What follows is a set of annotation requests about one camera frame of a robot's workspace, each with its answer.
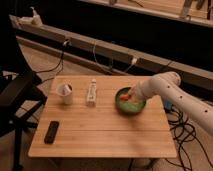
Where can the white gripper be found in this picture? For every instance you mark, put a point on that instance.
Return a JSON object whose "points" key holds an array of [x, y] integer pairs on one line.
{"points": [[138, 92]]}

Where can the red pepper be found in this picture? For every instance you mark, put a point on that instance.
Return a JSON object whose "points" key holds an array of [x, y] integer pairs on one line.
{"points": [[125, 97]]}

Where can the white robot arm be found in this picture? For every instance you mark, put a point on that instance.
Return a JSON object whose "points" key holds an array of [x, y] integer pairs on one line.
{"points": [[166, 85]]}

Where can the green ceramic bowl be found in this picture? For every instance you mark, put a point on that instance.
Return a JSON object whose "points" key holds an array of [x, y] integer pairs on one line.
{"points": [[125, 106]]}

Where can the white tube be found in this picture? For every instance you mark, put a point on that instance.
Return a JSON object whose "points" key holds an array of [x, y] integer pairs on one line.
{"points": [[91, 94]]}

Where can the wooden table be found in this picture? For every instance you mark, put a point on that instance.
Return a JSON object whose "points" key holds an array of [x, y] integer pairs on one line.
{"points": [[101, 131]]}

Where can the white paper cup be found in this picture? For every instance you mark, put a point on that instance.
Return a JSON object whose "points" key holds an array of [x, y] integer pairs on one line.
{"points": [[64, 91]]}

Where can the black remote control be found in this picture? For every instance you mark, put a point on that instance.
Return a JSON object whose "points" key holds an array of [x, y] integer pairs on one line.
{"points": [[51, 132]]}

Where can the black chair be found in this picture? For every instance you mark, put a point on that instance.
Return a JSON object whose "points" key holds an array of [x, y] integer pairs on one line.
{"points": [[16, 92]]}

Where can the white spray bottle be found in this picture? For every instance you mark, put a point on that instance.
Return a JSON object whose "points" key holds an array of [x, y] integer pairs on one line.
{"points": [[34, 20]]}

